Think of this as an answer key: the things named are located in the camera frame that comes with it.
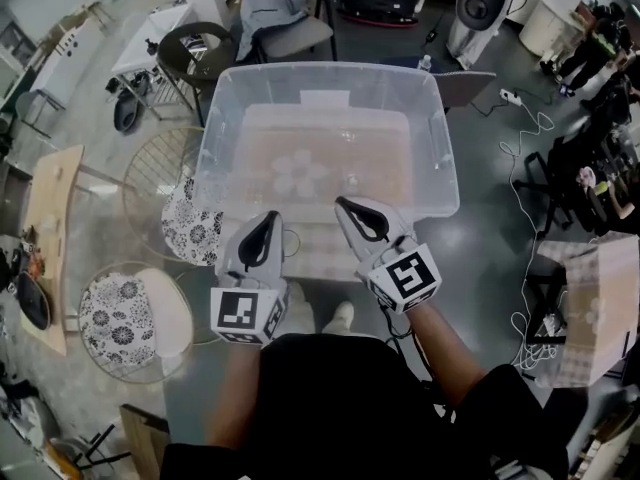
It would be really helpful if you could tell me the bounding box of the black round pan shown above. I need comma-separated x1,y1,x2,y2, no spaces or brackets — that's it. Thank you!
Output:
17,272,53,330

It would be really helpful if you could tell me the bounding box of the cream round cushion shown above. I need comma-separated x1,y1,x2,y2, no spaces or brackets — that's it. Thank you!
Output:
132,266,195,359

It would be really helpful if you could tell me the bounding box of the person's right forearm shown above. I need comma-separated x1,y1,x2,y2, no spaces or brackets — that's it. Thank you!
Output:
399,303,489,409

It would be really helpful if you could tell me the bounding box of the person's left forearm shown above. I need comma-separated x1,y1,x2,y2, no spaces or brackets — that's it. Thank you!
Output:
204,340,266,449

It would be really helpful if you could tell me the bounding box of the person's white right shoe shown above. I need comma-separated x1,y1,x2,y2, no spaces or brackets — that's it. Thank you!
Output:
322,300,356,335

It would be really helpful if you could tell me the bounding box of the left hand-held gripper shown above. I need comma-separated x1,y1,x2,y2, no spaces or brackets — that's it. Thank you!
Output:
209,210,292,346

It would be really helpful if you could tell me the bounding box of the long white cable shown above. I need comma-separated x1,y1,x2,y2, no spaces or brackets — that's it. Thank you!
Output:
498,100,561,374

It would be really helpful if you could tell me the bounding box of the floral seat cushion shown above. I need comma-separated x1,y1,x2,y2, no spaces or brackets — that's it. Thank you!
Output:
79,276,157,367
160,177,225,268

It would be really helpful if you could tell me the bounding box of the black wicker chair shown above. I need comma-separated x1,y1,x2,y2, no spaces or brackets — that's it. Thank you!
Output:
157,21,239,128

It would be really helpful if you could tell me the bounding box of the gold wire chair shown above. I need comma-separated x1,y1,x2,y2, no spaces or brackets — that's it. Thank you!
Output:
122,126,224,269
78,261,196,384

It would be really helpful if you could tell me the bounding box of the dark grey helmet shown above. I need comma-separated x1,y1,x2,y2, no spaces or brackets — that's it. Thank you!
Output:
112,90,144,134

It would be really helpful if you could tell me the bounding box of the grey padded chair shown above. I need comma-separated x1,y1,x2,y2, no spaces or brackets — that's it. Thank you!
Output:
234,0,339,64

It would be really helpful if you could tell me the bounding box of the black office chair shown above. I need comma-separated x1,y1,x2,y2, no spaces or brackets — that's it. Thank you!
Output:
512,135,596,229

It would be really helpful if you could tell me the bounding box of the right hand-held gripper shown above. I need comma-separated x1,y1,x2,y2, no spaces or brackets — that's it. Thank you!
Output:
334,195,444,316

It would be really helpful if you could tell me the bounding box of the person's black shirt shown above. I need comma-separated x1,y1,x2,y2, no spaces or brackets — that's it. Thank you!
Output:
159,332,571,480

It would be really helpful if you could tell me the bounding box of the person's white left shoe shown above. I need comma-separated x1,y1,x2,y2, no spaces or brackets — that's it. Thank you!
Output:
287,281,317,337

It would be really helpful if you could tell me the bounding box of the person's white shoe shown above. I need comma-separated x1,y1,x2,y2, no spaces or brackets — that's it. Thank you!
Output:
322,300,356,335
287,281,317,337

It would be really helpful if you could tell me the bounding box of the light blue jacket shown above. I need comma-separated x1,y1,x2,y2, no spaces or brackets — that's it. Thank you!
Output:
235,0,309,62

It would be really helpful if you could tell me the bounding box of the clear plastic storage bin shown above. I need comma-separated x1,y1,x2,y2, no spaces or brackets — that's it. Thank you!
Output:
192,61,461,225

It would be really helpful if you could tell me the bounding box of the wooden board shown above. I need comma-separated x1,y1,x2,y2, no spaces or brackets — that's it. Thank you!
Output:
118,403,174,480

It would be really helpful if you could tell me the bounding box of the table with pink checkered cloth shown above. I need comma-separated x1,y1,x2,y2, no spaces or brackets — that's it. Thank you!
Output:
234,102,416,282
534,233,640,389

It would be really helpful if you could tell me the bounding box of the light wooden table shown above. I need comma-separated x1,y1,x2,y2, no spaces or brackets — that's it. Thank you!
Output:
20,143,126,357

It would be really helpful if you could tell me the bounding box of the small white table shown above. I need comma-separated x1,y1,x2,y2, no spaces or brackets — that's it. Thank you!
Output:
110,3,199,119

